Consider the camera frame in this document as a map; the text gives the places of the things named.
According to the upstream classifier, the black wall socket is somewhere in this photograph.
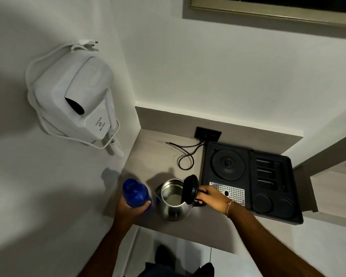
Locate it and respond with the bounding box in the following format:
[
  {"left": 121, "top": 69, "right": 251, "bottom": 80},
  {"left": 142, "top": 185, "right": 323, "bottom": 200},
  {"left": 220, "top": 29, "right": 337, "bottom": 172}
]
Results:
[{"left": 194, "top": 127, "right": 222, "bottom": 142}]

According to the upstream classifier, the stainless steel electric kettle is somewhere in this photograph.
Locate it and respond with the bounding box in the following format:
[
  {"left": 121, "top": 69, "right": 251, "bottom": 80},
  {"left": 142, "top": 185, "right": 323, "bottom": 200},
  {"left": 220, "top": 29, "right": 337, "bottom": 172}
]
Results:
[{"left": 153, "top": 174, "right": 207, "bottom": 222}]

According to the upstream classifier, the person's right hand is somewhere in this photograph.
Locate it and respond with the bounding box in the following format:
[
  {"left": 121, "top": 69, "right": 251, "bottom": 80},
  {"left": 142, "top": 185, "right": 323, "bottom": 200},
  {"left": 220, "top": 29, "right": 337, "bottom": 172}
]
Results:
[{"left": 197, "top": 186, "right": 234, "bottom": 216}]

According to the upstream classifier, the framed mirror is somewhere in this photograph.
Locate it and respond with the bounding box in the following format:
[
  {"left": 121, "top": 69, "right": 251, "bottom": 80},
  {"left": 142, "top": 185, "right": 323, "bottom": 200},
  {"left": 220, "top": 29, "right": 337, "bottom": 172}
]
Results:
[{"left": 182, "top": 0, "right": 346, "bottom": 28}]

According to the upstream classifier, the person's right forearm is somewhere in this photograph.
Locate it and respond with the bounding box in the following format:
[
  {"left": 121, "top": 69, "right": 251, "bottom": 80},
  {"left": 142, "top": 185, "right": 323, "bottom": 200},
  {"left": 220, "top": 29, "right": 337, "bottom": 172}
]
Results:
[{"left": 225, "top": 200, "right": 326, "bottom": 277}]

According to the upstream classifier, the perforated metal drip plate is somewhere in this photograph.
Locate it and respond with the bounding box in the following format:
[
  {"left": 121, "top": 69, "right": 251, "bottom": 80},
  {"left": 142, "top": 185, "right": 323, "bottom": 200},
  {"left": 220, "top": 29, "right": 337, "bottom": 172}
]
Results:
[{"left": 209, "top": 182, "right": 245, "bottom": 207}]

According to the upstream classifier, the white wrist string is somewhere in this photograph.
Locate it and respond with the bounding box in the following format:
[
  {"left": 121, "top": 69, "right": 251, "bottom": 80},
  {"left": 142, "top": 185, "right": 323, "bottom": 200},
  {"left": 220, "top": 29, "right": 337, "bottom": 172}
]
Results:
[{"left": 224, "top": 200, "right": 236, "bottom": 218}]

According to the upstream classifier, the white plug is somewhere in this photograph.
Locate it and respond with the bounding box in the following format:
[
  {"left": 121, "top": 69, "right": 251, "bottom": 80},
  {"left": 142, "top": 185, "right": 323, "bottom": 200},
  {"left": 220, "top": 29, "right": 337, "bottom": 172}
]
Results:
[{"left": 72, "top": 39, "right": 99, "bottom": 52}]

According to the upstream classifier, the person's dark shoe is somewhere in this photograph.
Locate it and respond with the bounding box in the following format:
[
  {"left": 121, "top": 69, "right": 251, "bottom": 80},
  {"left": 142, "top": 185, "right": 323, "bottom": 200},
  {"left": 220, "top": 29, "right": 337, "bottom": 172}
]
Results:
[
  {"left": 195, "top": 262, "right": 215, "bottom": 277},
  {"left": 155, "top": 244, "right": 179, "bottom": 270}
]

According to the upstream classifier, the person's left hand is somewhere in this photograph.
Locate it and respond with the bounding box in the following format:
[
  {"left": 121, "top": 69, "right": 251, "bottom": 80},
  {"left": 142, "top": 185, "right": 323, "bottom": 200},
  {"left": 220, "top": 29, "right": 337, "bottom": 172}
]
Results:
[{"left": 116, "top": 196, "right": 152, "bottom": 225}]

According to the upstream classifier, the blue plastic water bottle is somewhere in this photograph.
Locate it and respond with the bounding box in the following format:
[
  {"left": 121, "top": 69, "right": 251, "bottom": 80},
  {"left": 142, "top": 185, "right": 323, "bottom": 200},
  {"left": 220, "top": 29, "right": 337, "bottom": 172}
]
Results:
[{"left": 122, "top": 178, "right": 152, "bottom": 209}]

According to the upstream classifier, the black power cable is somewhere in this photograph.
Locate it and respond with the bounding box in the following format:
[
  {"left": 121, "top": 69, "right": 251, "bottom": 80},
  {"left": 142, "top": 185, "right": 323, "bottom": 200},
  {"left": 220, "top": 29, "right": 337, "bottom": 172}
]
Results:
[{"left": 165, "top": 141, "right": 206, "bottom": 171}]

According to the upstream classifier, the white wall-mounted hair dryer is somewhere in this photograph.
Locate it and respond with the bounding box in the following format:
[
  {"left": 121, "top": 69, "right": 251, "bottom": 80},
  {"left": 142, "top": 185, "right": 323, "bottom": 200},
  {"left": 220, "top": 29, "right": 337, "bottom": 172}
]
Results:
[{"left": 25, "top": 39, "right": 124, "bottom": 158}]

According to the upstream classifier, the person's left forearm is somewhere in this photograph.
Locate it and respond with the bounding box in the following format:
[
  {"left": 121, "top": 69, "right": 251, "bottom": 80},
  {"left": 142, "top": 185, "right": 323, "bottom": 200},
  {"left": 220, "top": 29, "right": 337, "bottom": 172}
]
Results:
[{"left": 72, "top": 212, "right": 142, "bottom": 277}]

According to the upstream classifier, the black kettle tray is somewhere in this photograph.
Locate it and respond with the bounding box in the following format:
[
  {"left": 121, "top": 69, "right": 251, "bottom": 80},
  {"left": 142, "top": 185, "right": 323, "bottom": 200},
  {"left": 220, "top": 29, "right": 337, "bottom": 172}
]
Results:
[{"left": 201, "top": 141, "right": 304, "bottom": 225}]

